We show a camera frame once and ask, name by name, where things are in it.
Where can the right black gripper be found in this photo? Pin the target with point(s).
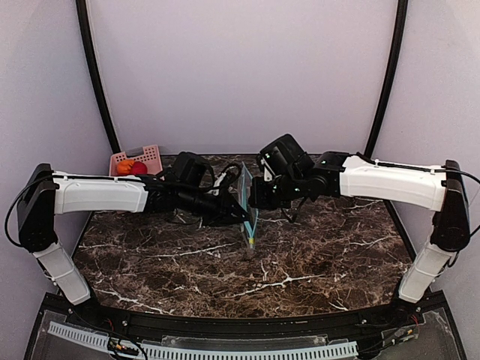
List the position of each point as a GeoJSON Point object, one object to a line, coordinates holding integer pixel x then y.
{"type": "Point", "coordinates": [261, 194]}

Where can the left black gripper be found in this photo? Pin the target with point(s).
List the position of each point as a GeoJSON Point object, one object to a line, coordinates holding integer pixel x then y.
{"type": "Point", "coordinates": [223, 209]}

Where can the clear zip top bag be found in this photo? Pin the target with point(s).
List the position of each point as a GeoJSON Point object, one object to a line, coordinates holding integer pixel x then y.
{"type": "Point", "coordinates": [243, 182]}

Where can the pink plastic basket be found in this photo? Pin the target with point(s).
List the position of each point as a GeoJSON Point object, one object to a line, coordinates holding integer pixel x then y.
{"type": "Point", "coordinates": [148, 155]}

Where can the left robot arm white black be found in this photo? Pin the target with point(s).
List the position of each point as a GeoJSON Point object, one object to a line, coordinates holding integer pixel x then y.
{"type": "Point", "coordinates": [189, 184]}

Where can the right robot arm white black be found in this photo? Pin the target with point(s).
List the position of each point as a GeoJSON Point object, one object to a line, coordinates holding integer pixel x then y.
{"type": "Point", "coordinates": [337, 174]}

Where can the red apple right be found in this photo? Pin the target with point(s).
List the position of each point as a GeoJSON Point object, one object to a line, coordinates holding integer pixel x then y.
{"type": "Point", "coordinates": [139, 168]}

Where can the orange tangerine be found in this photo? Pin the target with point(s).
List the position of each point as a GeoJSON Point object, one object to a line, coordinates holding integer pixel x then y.
{"type": "Point", "coordinates": [123, 167]}

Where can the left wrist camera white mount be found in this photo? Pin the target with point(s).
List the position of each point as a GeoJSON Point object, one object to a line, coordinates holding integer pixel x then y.
{"type": "Point", "coordinates": [228, 175]}

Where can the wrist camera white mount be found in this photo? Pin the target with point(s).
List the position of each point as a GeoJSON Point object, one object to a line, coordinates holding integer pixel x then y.
{"type": "Point", "coordinates": [281, 152]}
{"type": "Point", "coordinates": [228, 175]}

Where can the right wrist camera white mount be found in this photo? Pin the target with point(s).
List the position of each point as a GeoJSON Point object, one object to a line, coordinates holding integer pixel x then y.
{"type": "Point", "coordinates": [281, 152]}

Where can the black front rail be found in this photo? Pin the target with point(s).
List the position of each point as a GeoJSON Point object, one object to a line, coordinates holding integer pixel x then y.
{"type": "Point", "coordinates": [357, 324]}

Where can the white slotted cable duct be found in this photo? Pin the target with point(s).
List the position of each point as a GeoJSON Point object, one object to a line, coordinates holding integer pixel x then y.
{"type": "Point", "coordinates": [170, 347]}

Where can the right black frame post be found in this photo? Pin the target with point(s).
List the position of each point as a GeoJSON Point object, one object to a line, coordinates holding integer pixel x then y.
{"type": "Point", "coordinates": [389, 77]}

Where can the black frame post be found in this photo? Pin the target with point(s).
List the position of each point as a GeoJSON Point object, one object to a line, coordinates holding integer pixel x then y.
{"type": "Point", "coordinates": [95, 76]}
{"type": "Point", "coordinates": [389, 77]}

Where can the left black frame post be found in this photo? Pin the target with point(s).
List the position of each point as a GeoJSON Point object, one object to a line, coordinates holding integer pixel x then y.
{"type": "Point", "coordinates": [95, 76]}

